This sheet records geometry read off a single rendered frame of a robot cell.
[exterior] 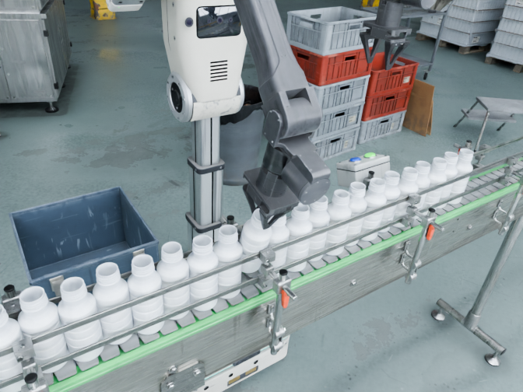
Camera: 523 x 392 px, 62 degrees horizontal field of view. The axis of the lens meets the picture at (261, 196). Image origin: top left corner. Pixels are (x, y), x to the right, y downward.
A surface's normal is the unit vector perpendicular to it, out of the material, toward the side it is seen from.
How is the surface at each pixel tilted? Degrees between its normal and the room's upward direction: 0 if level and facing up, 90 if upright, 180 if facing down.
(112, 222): 90
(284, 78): 48
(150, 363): 90
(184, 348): 90
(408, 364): 0
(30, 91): 90
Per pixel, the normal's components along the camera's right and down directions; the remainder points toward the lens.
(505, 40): -0.81, 0.27
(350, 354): 0.07, -0.84
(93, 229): 0.54, 0.48
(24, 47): 0.26, 0.54
